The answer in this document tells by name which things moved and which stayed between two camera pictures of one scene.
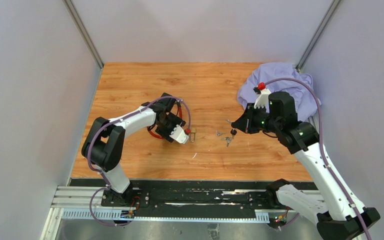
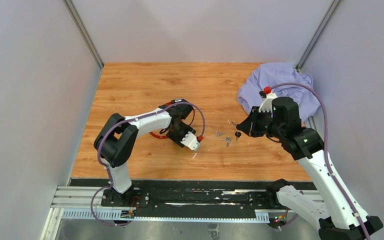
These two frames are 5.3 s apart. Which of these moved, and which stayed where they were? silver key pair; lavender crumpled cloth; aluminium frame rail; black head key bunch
Moved: black head key bunch
Stayed: lavender crumpled cloth; aluminium frame rail; silver key pair
